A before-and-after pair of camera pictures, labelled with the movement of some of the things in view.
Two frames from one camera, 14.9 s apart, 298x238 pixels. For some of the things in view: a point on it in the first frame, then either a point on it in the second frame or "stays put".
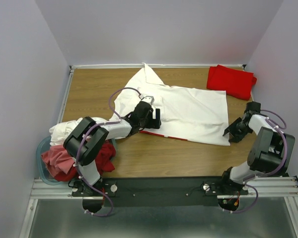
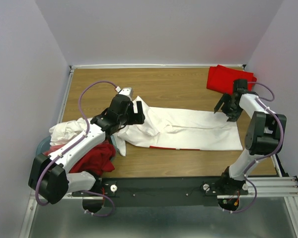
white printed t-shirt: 197,115 to 181,129
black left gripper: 155,124 to 136,118
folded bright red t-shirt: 238,84 stays put
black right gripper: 231,127 to 233,116
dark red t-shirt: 104,163 stays put
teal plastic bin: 43,147 stays put
